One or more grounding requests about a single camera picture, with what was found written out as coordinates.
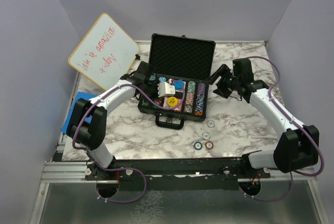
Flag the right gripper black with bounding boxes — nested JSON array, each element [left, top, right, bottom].
[[204, 64, 241, 98]]

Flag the yellow big blind button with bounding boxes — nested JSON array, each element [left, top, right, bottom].
[[167, 97, 178, 107]]

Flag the blue round dealer button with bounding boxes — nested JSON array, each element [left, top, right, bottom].
[[173, 80, 185, 91]]

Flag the black poker set case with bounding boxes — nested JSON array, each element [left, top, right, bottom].
[[138, 33, 216, 130]]

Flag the red playing card deck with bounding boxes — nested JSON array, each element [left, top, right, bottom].
[[163, 97, 182, 112]]

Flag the green white poker chip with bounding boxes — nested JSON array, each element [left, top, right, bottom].
[[202, 132, 211, 140]]

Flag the red poker chip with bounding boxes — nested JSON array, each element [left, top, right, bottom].
[[205, 141, 214, 150]]

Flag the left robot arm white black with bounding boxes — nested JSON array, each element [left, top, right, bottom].
[[66, 62, 155, 180]]

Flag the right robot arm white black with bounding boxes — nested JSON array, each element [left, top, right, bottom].
[[205, 57, 325, 178]]

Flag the purple blue chip stack row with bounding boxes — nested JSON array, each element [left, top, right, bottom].
[[195, 83, 206, 115]]

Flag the green red chip stack row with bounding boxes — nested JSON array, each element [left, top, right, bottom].
[[184, 81, 196, 113]]

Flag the blue flat sheet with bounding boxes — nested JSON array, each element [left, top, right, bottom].
[[60, 91, 97, 133]]

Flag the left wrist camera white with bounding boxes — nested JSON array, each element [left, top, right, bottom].
[[157, 82, 175, 98]]

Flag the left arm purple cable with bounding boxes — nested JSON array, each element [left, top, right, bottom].
[[71, 80, 186, 170]]

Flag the whiteboard with yellow frame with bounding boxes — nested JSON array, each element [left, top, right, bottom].
[[68, 13, 140, 90]]

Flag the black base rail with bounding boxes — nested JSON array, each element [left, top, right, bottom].
[[85, 158, 270, 191]]

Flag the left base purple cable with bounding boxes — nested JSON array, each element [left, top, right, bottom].
[[88, 163, 148, 204]]

